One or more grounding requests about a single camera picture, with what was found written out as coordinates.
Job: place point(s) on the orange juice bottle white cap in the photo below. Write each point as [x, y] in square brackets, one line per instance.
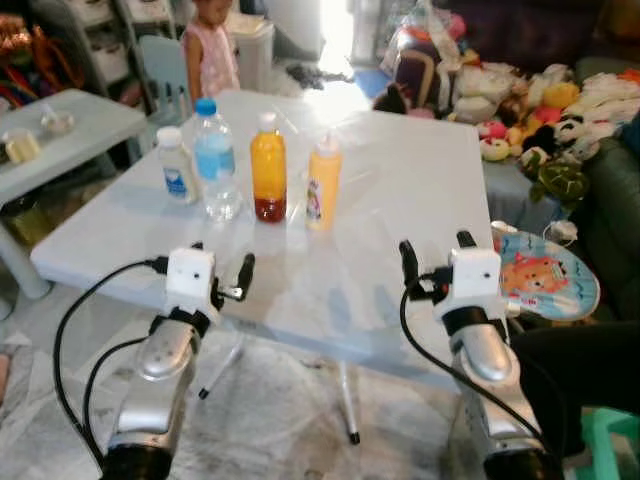
[268, 165]

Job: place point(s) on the white folding table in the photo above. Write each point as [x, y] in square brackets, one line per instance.
[400, 200]

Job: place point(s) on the small white bottle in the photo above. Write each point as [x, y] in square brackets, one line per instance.
[178, 170]

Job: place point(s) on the tiger print blue cushion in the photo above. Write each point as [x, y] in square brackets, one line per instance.
[545, 280]

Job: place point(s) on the clear water bottle blue cap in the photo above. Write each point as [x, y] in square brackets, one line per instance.
[215, 160]

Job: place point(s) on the pink plush toy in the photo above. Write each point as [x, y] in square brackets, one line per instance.
[494, 142]

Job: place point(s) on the green turtle plush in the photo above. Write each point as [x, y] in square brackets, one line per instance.
[560, 182]

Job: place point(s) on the dark green sofa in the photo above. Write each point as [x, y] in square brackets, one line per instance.
[615, 220]

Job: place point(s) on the panda plush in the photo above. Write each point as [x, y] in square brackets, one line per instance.
[568, 130]

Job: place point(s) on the white plush toy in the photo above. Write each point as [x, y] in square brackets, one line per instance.
[490, 90]

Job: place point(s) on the small grey table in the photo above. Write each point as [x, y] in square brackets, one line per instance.
[85, 125]

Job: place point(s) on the person's leg black trousers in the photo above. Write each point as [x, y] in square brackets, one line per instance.
[580, 370]

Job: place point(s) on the yellow plush toy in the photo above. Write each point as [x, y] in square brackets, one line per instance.
[560, 95]

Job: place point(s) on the light blue child chair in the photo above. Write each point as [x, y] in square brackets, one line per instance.
[165, 70]

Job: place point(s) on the small glass bowl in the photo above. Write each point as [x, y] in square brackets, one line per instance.
[58, 123]

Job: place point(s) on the child in pink dress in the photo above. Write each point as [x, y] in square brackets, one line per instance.
[212, 60]

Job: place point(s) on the white lidded bin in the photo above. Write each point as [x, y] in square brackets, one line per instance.
[252, 55]

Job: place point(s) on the pale yellow cup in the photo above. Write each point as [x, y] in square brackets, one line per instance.
[22, 147]

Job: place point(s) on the grey shelf rack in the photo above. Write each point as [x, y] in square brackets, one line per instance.
[100, 50]

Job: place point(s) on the green plastic stool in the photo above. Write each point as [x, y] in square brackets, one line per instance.
[610, 432]

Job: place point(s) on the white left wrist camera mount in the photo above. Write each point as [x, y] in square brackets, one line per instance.
[190, 278]

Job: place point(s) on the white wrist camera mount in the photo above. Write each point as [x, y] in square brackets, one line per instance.
[190, 278]
[474, 278]

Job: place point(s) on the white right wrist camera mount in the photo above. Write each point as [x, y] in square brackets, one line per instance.
[474, 278]

